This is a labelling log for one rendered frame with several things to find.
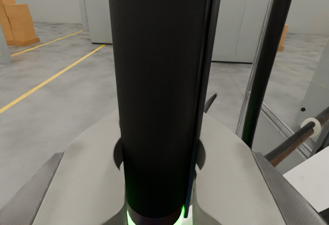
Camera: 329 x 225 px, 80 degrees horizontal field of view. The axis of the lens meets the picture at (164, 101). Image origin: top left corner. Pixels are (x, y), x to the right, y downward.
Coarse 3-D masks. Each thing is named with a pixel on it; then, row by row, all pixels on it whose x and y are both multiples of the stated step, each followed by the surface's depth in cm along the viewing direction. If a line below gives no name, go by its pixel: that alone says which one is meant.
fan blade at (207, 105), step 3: (213, 96) 43; (210, 99) 45; (213, 99) 42; (207, 102) 46; (210, 102) 42; (207, 105) 43; (210, 105) 41; (204, 108) 46; (207, 108) 42; (204, 111) 43
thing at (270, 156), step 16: (288, 0) 11; (272, 16) 12; (272, 32) 12; (272, 48) 12; (272, 64) 13; (256, 80) 14; (256, 96) 14; (256, 112) 15; (304, 128) 29; (320, 128) 30; (288, 144) 26; (272, 160) 23
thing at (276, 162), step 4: (328, 116) 35; (324, 120) 33; (312, 128) 31; (308, 132) 30; (312, 132) 31; (304, 136) 29; (308, 136) 30; (300, 140) 28; (304, 140) 29; (296, 144) 28; (300, 144) 28; (292, 148) 27; (296, 148) 28; (284, 152) 26; (288, 152) 26; (280, 156) 25; (284, 156) 26; (276, 160) 25; (280, 160) 25; (272, 164) 24; (276, 164) 24
